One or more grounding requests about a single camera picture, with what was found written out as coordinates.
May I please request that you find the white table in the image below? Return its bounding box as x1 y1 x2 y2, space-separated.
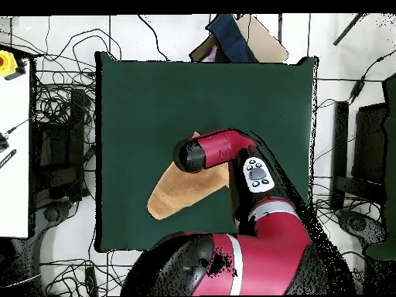
0 56 32 239

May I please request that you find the black stand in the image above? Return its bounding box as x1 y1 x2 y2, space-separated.
32 87 87 203
329 101 388 211

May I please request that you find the yellow emergency stop button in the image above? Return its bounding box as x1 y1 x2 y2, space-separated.
0 49 27 81

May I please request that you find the black rod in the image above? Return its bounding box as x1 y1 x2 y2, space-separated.
333 12 367 46

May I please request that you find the dark green table cloth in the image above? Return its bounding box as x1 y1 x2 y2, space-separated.
94 50 319 261

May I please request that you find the black power adapter cable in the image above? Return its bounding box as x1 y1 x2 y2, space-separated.
347 48 396 104

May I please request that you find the tan terry towel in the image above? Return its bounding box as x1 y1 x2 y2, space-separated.
146 131 231 221

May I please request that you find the small black device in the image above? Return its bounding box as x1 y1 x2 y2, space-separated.
0 131 11 153

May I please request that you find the dark blue cloth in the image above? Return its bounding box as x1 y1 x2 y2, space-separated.
206 13 258 63

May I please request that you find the pink cloth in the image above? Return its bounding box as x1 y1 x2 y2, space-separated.
202 45 217 63

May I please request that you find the black ribbed strip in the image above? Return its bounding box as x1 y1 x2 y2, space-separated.
0 148 17 169

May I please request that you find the brown cardboard box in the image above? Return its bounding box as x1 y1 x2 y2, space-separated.
189 13 290 63

